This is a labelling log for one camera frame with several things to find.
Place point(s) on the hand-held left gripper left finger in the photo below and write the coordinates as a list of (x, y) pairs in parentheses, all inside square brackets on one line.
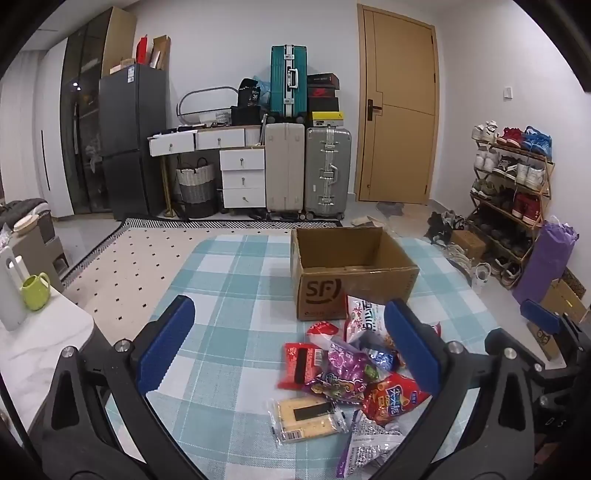
[(168, 341)]

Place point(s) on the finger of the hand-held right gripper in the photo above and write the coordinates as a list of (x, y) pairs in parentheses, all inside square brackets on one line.
[(540, 314)]

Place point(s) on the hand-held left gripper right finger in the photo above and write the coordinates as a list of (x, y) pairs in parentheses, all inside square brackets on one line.
[(413, 350)]

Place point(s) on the small blue snack packet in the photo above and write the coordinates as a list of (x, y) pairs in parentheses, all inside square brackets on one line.
[(383, 357)]

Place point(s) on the red cookie packet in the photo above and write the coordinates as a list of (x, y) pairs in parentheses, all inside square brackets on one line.
[(392, 399)]

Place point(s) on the white noodle snack packet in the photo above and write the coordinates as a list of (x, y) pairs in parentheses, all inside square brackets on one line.
[(364, 318)]

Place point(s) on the purple candy bag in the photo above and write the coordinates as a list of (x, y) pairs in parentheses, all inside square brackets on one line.
[(346, 374)]

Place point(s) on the silver white snack packet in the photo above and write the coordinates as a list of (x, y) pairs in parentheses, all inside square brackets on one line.
[(369, 443)]

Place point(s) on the glossy red snack packet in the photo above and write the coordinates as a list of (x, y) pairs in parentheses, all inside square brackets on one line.
[(300, 364)]

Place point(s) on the yellow cracker packet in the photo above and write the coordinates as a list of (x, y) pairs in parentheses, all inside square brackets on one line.
[(307, 415)]

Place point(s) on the yellow label cardboard box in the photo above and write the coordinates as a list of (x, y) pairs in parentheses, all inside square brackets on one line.
[(561, 300)]

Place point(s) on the dotted cream rug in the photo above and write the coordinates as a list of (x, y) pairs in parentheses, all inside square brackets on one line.
[(138, 258)]

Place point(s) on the small brown cardboard box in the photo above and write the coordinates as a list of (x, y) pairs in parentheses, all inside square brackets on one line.
[(468, 243)]

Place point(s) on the white marble side table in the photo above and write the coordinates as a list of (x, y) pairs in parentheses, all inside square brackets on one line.
[(41, 341)]

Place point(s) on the pile of scattered shoes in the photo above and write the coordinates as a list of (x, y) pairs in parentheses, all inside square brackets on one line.
[(443, 226)]

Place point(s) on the rows of assorted shoes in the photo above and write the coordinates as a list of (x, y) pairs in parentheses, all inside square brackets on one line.
[(526, 175)]

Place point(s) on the green mug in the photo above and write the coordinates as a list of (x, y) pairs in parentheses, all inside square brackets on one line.
[(34, 293)]

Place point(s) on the wooden shoe rack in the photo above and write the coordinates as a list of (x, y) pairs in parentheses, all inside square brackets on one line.
[(545, 170)]

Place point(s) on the grey floor cloth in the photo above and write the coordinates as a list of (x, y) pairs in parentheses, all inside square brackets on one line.
[(390, 208)]

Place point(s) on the beige low cabinet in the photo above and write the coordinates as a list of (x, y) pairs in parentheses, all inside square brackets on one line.
[(46, 249)]

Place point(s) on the woven laundry basket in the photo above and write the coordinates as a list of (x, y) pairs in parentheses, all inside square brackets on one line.
[(196, 189)]

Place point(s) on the white jug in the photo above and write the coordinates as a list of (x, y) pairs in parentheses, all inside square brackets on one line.
[(10, 295)]

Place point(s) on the white drawer desk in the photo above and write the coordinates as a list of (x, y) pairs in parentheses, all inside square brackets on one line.
[(240, 180)]

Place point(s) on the grey blanket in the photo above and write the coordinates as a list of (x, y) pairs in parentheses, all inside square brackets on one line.
[(21, 210)]

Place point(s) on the silver suitcase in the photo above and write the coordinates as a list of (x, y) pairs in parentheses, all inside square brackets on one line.
[(328, 170)]

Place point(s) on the dark grey refrigerator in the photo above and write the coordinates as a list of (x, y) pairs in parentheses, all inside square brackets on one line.
[(134, 138)]

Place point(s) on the beige suitcase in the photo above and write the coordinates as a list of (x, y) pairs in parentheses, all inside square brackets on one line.
[(284, 170)]

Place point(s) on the white wardrobe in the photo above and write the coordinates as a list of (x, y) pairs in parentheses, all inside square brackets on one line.
[(53, 138)]

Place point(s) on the tall glass door cabinet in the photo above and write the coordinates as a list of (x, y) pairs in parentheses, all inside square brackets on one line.
[(87, 115)]

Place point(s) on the wooden door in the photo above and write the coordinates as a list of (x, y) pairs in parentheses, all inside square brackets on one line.
[(397, 106)]

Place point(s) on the yellow black shoe box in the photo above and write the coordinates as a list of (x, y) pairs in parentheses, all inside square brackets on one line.
[(325, 119)]

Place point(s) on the white sheer curtain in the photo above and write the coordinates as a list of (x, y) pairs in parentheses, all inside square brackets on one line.
[(18, 138)]

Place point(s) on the black bag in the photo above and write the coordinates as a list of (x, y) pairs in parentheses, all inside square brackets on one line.
[(249, 92)]

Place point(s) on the blue plastic bag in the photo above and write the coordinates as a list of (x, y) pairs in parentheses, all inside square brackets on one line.
[(265, 87)]

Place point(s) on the red black shoe box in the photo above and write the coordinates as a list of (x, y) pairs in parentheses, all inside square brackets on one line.
[(323, 93)]

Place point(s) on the teal suitcase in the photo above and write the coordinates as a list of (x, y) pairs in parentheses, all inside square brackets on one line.
[(288, 81)]

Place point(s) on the folded cardboard pieces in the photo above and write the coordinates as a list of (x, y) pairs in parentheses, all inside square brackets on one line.
[(160, 53)]

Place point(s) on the oval metal frame mirror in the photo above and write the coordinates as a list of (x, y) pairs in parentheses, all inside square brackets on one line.
[(184, 104)]

